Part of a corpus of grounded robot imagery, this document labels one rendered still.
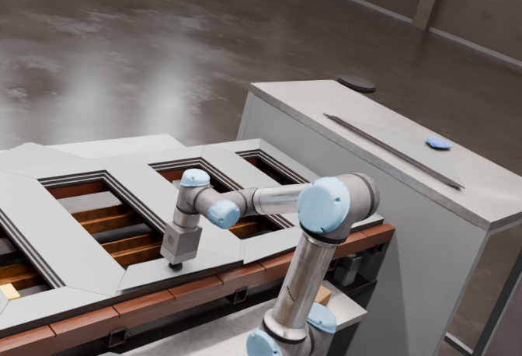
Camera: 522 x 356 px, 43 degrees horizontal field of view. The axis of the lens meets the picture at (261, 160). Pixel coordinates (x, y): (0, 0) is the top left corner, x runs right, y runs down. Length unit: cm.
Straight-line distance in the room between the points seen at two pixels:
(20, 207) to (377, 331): 151
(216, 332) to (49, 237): 57
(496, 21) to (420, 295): 1026
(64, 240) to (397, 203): 129
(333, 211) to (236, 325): 78
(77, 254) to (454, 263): 136
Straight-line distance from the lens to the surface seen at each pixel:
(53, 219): 212
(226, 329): 209
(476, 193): 266
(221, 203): 174
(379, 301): 281
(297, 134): 294
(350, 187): 149
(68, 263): 193
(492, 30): 1270
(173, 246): 188
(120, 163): 252
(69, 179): 240
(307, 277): 156
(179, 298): 193
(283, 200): 173
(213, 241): 215
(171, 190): 240
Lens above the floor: 195
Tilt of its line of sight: 23 degrees down
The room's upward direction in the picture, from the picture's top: 15 degrees clockwise
